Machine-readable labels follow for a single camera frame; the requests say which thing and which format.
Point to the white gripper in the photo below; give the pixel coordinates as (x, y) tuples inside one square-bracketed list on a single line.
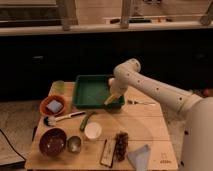
[(118, 88)]

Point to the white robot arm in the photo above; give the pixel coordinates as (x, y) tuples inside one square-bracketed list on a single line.
[(197, 146)]

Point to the green plastic tray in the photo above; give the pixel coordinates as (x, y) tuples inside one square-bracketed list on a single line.
[(91, 91)]

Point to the orange peach fruit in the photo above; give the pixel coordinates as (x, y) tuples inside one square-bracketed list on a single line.
[(110, 81)]

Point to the metal fork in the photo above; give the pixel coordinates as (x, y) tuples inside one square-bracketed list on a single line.
[(134, 102)]

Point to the green cucumber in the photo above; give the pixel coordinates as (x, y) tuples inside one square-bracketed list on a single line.
[(85, 120)]

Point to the brown pine cone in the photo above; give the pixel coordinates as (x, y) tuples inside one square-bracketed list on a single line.
[(121, 145)]

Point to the yellow-green plastic cup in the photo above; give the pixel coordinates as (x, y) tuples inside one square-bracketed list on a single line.
[(58, 87)]

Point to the blue sponge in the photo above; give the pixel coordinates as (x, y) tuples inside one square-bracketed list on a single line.
[(54, 106)]

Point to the orange bowl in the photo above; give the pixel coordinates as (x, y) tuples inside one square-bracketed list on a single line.
[(47, 100)]

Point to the small metal cup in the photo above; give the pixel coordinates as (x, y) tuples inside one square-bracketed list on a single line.
[(74, 144)]

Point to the grey-blue folded cloth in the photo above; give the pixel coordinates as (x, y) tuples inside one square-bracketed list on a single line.
[(139, 158)]

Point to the dark purple bowl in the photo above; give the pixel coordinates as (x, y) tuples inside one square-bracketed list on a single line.
[(53, 142)]

